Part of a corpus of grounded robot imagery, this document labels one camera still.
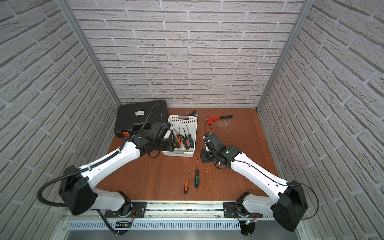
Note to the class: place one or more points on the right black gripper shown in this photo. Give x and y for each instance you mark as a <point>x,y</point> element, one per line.
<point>204,153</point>

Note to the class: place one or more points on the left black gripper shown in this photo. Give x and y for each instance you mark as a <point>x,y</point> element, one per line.
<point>172,147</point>

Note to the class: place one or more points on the long orange screwdriver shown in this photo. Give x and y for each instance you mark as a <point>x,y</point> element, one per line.
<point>179,139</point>

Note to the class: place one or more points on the short orange screwdriver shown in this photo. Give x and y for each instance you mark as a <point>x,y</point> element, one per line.
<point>187,182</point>

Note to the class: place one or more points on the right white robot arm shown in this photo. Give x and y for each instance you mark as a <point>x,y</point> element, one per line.
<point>285,201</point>

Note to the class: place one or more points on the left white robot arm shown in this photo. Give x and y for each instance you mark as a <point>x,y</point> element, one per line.
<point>78,186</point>

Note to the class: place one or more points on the white perforated plastic bin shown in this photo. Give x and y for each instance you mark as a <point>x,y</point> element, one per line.
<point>176,122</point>

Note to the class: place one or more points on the black plastic tool case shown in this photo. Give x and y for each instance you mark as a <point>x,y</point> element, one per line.
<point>130,117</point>

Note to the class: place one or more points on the small dark metal object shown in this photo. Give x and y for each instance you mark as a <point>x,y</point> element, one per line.
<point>194,114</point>

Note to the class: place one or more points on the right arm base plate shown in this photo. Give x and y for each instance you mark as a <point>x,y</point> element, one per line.
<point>237,210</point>

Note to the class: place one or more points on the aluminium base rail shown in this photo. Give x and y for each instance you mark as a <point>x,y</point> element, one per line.
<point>203,210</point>

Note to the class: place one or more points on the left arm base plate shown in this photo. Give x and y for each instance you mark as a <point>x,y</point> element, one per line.
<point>139,208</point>

